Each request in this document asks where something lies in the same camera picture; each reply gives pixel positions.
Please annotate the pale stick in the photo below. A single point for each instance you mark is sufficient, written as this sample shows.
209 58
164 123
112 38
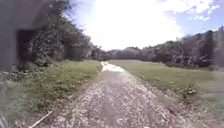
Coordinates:
40 119

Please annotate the grass field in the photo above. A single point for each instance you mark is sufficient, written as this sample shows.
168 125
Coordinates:
166 71

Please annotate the row of trees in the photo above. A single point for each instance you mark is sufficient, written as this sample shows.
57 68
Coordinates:
56 40

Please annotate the grey gravel path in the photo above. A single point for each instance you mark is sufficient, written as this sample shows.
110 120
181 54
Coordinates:
116 100

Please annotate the grass verge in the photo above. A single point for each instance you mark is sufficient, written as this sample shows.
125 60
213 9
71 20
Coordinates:
40 86

